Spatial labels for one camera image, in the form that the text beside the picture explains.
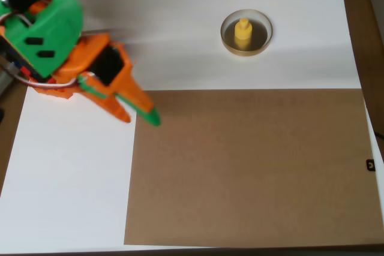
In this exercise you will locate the orange gripper black servo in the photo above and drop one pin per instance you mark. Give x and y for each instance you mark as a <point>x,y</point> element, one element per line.
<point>108,65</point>

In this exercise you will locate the small yellow plastic peg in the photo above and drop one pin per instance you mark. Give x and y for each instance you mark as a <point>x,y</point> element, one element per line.
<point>243,35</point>

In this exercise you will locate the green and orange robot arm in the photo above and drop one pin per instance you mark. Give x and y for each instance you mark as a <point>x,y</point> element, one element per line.
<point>51,34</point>

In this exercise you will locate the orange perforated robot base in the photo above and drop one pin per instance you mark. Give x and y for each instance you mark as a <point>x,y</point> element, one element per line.
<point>54,92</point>

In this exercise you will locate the gold-rimmed round bowl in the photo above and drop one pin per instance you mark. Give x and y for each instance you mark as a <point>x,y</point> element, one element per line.
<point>261,41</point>

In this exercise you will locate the large white paper sheet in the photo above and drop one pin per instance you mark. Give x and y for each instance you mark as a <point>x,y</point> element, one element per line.
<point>180,67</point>

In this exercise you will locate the brown cardboard sheet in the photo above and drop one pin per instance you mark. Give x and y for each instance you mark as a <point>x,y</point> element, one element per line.
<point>255,163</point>

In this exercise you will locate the small black tag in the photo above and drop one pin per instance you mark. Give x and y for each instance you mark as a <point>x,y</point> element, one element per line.
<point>370,165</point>

